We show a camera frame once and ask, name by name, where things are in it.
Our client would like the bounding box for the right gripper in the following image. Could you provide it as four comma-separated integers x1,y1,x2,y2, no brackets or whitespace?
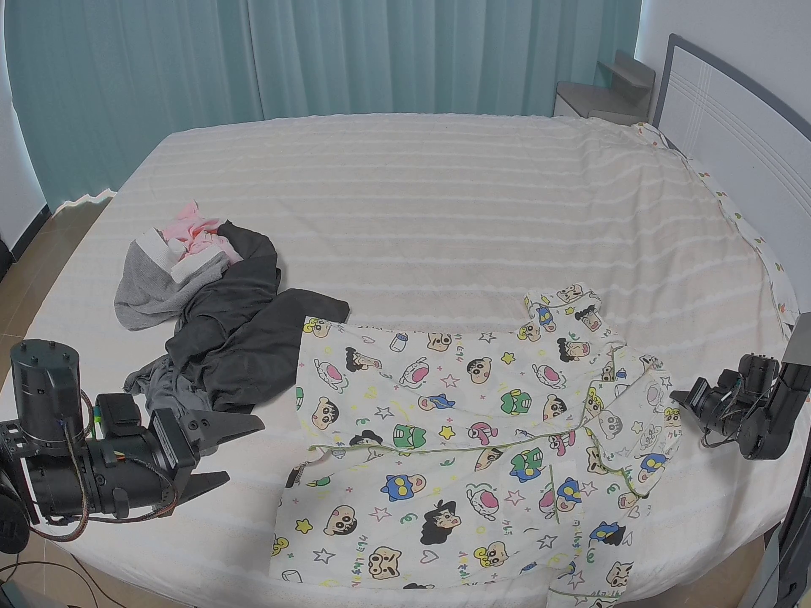
689,375,743,437

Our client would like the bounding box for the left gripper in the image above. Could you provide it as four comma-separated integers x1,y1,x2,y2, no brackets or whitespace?
84,404,265,522

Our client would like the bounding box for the white printed pyjama top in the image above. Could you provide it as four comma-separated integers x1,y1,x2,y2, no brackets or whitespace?
269,282,685,608

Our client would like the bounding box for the pile of clothes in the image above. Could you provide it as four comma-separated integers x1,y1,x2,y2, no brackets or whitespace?
114,200,351,414

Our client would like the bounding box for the bed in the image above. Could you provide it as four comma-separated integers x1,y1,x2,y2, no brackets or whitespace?
0,33,811,608

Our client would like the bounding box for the grey bedside table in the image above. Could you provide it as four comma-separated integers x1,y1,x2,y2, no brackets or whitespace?
554,49,657,120

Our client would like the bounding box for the blue-green curtain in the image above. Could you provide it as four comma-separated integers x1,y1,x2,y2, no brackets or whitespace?
3,0,648,212

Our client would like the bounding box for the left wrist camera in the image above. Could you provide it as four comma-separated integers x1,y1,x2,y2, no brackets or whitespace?
94,392,145,445

